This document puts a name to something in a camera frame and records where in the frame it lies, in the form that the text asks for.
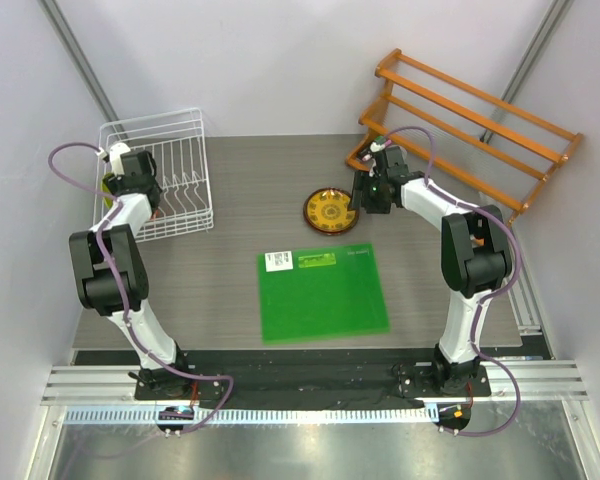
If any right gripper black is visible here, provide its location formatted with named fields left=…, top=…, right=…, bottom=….
left=347, top=170, right=391, bottom=215

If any yellow patterned plate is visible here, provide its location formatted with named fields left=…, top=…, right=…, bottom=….
left=302, top=187, right=359, bottom=236

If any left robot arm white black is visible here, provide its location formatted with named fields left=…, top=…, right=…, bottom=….
left=69, top=142, right=193, bottom=399

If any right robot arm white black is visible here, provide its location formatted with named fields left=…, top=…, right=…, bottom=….
left=349, top=143, right=513, bottom=395

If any orange wooden shelf rack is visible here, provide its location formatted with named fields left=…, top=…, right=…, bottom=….
left=346, top=48, right=584, bottom=223

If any lime green plate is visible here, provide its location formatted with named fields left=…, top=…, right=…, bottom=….
left=101, top=172, right=115, bottom=209

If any green capped marker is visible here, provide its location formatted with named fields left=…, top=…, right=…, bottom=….
left=356, top=136, right=387, bottom=162

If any green cutting mat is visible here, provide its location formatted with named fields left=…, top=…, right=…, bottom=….
left=257, top=243, right=390, bottom=345

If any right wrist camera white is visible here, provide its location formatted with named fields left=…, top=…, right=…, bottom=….
left=366, top=140, right=391, bottom=177

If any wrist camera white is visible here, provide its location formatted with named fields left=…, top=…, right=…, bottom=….
left=366, top=140, right=391, bottom=177
left=97, top=142, right=131, bottom=175

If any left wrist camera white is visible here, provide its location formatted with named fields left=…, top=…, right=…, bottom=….
left=97, top=142, right=131, bottom=175

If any white wire dish rack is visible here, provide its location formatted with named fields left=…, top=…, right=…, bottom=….
left=98, top=107, right=214, bottom=243

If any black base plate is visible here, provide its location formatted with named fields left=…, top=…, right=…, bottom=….
left=129, top=348, right=492, bottom=411

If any aluminium rail frame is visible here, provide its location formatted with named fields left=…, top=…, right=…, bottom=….
left=41, top=360, right=589, bottom=405

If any perforated cable duct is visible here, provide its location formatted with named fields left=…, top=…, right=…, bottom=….
left=64, top=404, right=439, bottom=426

